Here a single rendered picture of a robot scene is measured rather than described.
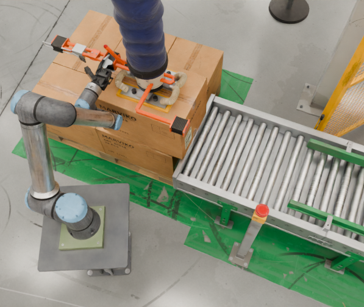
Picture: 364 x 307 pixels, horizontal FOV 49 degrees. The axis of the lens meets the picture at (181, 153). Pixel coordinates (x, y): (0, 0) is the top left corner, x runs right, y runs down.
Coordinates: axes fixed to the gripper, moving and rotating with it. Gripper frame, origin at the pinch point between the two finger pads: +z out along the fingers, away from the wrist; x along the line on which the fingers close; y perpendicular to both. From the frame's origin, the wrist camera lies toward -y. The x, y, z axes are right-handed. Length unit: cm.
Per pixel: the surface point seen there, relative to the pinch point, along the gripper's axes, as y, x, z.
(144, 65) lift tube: 30.8, 20.0, -9.5
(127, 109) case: 20.7, -12.8, -20.4
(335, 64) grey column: 128, -54, 94
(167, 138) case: 46, -29, -21
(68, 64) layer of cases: -60, -59, 23
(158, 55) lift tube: 35.8, 23.1, -3.0
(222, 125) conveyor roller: 68, -59, 17
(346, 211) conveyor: 163, -65, -10
